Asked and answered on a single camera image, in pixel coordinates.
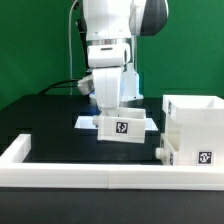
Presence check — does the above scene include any white drawer cabinet box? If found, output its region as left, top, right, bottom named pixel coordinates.
left=162, top=95, right=224, bottom=167

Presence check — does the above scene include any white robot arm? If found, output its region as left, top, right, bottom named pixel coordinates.
left=82, top=0, right=169, bottom=112

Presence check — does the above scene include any black cable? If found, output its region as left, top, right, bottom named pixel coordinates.
left=38, top=78, right=84, bottom=96

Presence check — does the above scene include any white border rail fence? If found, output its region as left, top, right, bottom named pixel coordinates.
left=0, top=134, right=224, bottom=191

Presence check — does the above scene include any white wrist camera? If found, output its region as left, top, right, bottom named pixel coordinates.
left=77, top=75, right=94, bottom=95

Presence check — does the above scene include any white drawer tagged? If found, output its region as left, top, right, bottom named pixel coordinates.
left=92, top=107, right=146, bottom=144
left=155, top=133, right=180, bottom=166

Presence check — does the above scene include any white marker tag sheet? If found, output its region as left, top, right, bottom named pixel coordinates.
left=74, top=116, right=158, bottom=131

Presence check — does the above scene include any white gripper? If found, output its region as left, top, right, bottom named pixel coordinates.
left=93, top=67, right=121, bottom=111

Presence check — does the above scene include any white drawer front tagged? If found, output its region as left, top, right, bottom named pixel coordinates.
left=155, top=133, right=180, bottom=166

